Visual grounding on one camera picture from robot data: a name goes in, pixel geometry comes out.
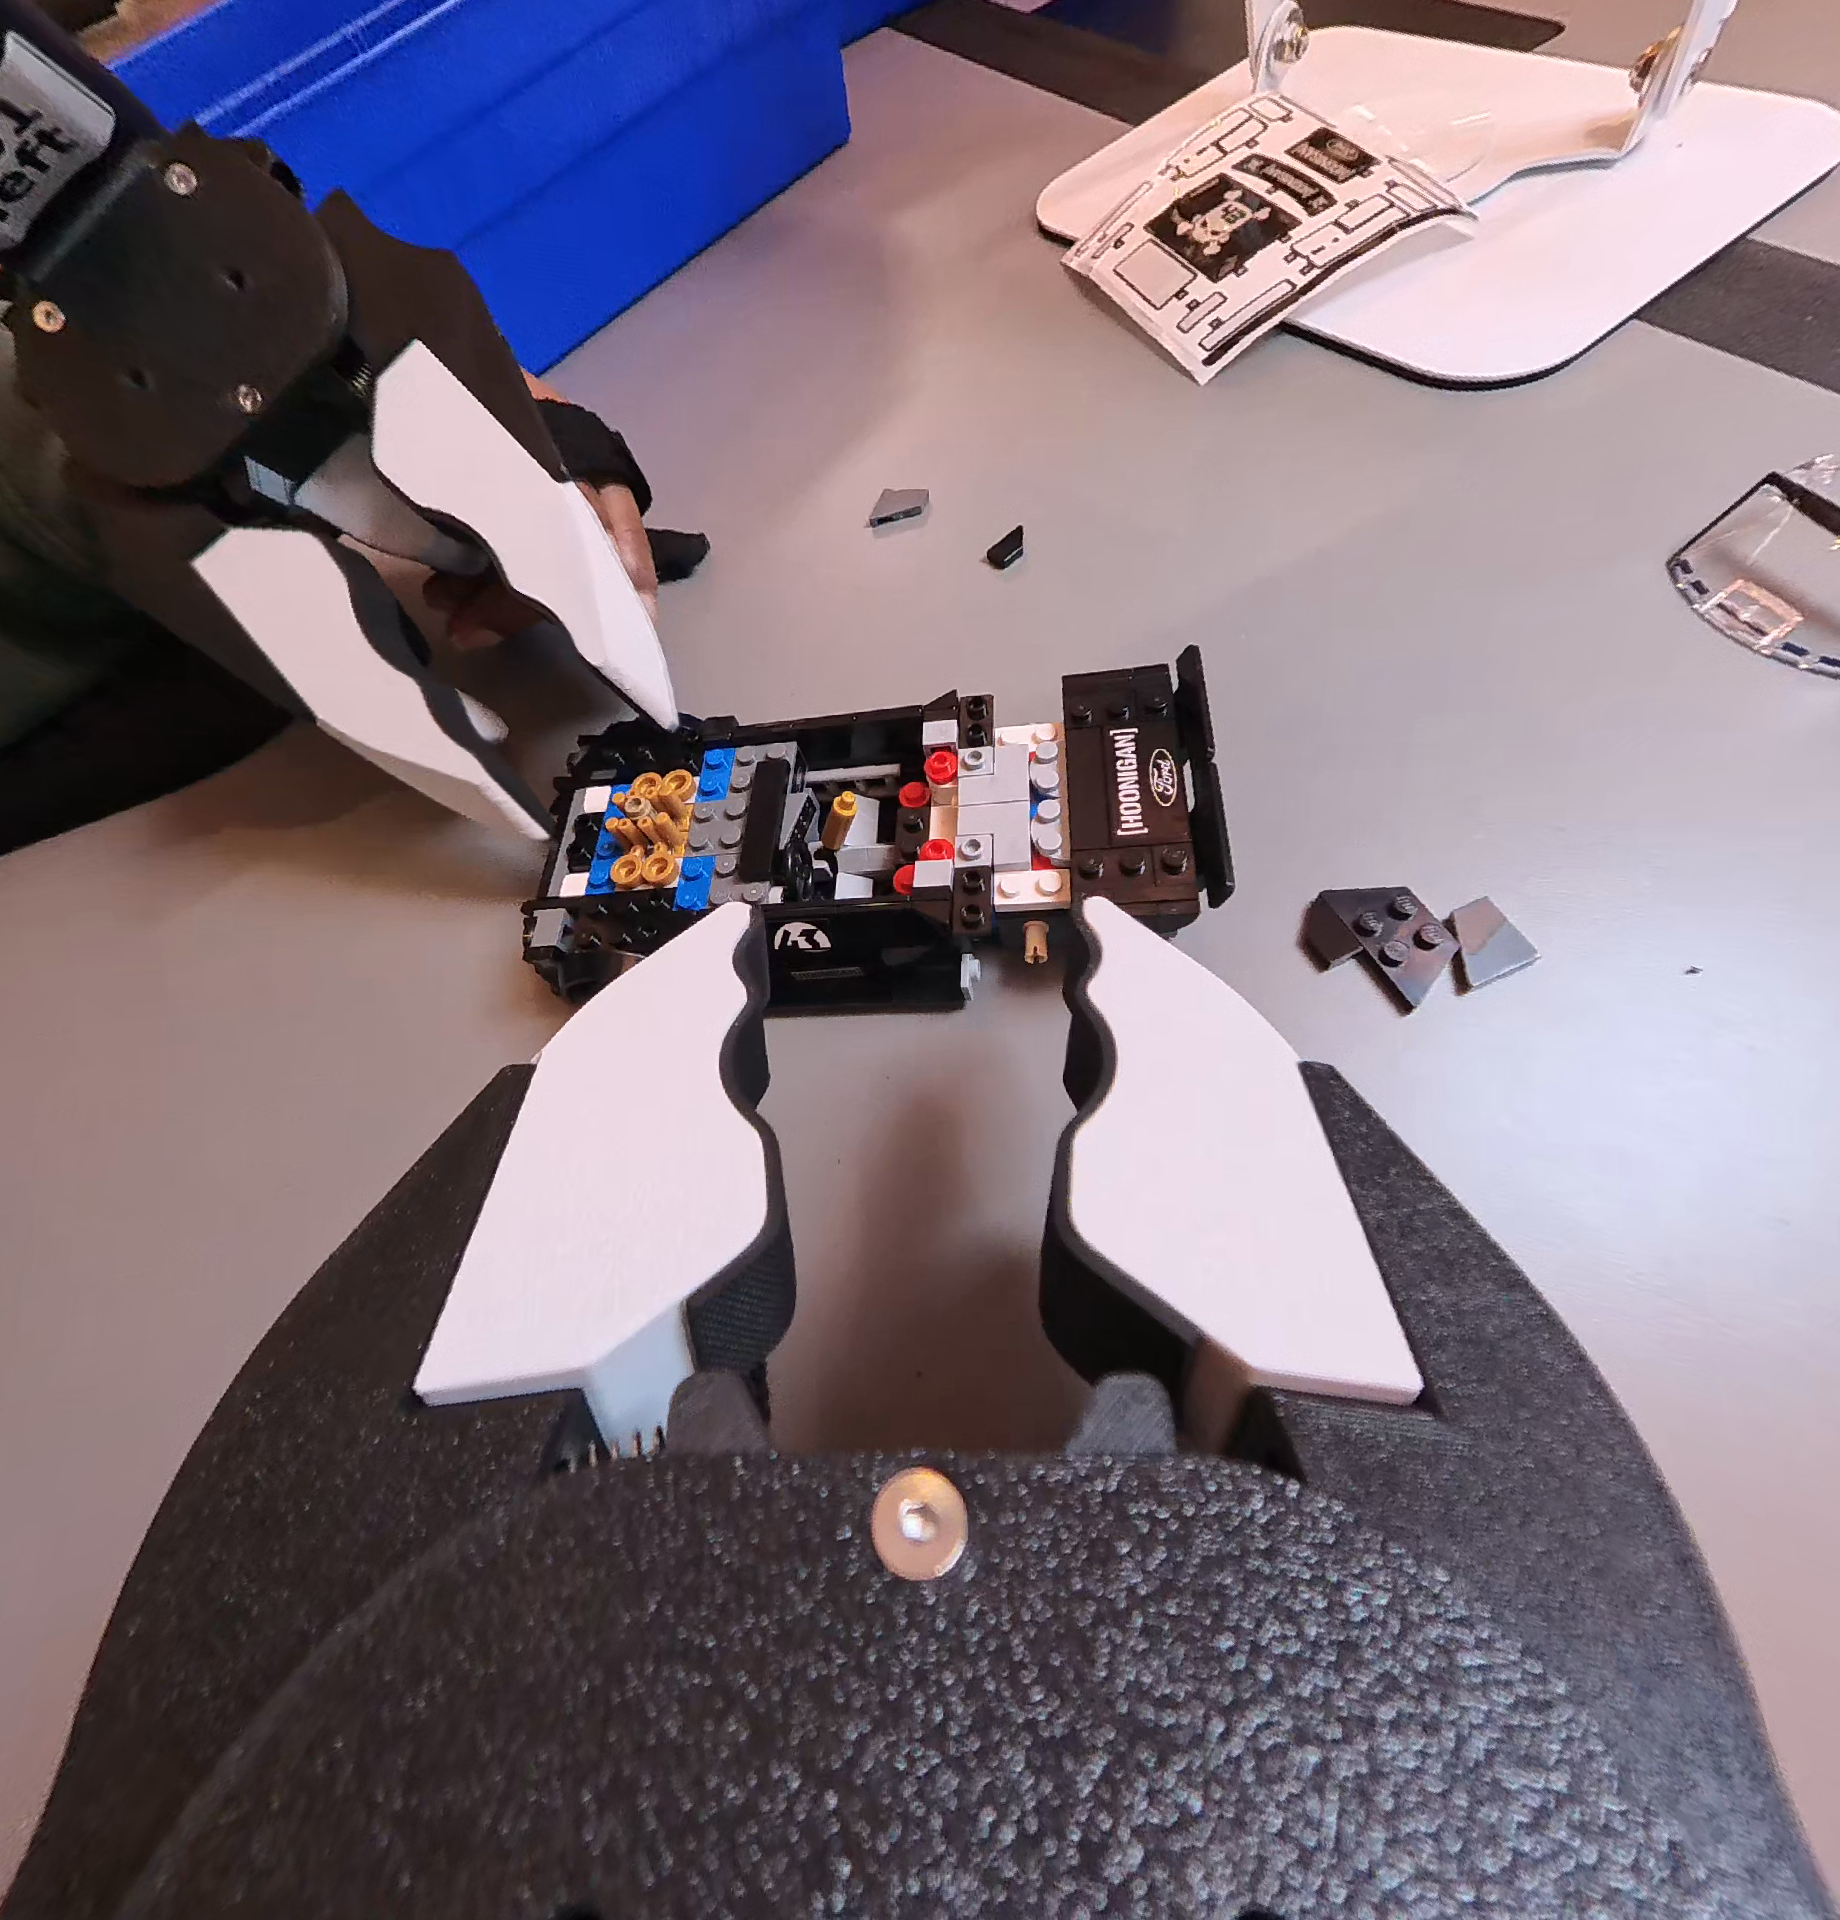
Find black wedge lego plate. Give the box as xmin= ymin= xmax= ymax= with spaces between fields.
xmin=1303 ymin=884 xmax=1464 ymax=1016

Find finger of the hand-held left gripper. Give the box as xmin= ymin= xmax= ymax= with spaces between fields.
xmin=193 ymin=525 xmax=556 ymax=851
xmin=360 ymin=336 xmax=685 ymax=731

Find grey wedge lego piece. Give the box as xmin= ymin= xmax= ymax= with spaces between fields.
xmin=1452 ymin=896 xmax=1547 ymax=994

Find lego sticker sheet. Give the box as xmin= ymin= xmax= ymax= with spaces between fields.
xmin=1064 ymin=89 xmax=1464 ymax=386

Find person's left hand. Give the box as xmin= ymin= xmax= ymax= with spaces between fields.
xmin=592 ymin=491 xmax=676 ymax=599

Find clear lego windshield piece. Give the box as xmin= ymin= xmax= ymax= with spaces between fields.
xmin=1665 ymin=464 xmax=1840 ymax=686

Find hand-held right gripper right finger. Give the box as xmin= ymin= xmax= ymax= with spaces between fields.
xmin=1042 ymin=896 xmax=1432 ymax=1449

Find lego car model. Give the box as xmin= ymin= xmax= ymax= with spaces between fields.
xmin=524 ymin=645 xmax=1241 ymax=1009

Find blue plastic bin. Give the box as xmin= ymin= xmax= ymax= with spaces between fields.
xmin=112 ymin=0 xmax=856 ymax=290

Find white stand rod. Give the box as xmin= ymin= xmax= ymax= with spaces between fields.
xmin=1625 ymin=0 xmax=1751 ymax=139
xmin=1243 ymin=0 xmax=1316 ymax=98

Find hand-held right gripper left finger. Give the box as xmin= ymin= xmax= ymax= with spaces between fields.
xmin=411 ymin=899 xmax=801 ymax=1449

